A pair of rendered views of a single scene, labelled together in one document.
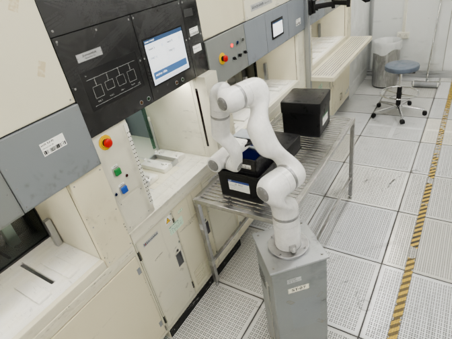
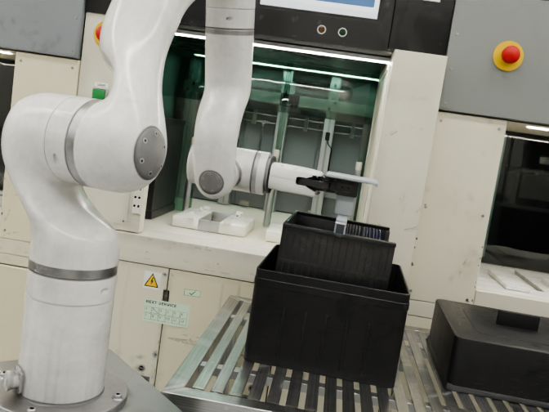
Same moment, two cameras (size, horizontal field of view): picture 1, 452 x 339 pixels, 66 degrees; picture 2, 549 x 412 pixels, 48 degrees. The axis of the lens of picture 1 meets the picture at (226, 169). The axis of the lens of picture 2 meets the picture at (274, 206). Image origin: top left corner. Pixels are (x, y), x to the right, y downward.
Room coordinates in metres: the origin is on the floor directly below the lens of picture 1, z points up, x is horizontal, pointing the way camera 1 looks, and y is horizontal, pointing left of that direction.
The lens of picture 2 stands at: (0.98, -1.08, 1.18)
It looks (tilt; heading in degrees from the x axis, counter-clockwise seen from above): 7 degrees down; 58
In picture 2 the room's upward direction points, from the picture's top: 8 degrees clockwise
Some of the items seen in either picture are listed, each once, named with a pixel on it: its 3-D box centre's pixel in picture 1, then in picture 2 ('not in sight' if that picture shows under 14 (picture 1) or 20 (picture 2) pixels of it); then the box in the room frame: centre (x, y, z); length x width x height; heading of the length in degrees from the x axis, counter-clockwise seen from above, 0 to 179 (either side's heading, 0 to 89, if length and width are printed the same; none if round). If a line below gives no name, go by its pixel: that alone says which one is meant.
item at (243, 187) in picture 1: (251, 173); (328, 308); (1.73, -0.14, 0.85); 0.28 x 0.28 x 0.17; 51
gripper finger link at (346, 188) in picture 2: not in sight; (340, 186); (1.70, -0.16, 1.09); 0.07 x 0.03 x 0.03; 141
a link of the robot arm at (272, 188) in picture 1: (278, 196); (64, 181); (1.19, -0.20, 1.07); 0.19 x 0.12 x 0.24; 125
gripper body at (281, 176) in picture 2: (235, 146); (293, 178); (1.65, -0.07, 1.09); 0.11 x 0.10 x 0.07; 141
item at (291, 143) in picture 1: (272, 146); (513, 344); (2.06, -0.33, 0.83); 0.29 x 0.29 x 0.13; 51
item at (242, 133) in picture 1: (248, 158); (335, 255); (1.73, -0.14, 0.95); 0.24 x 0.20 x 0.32; 51
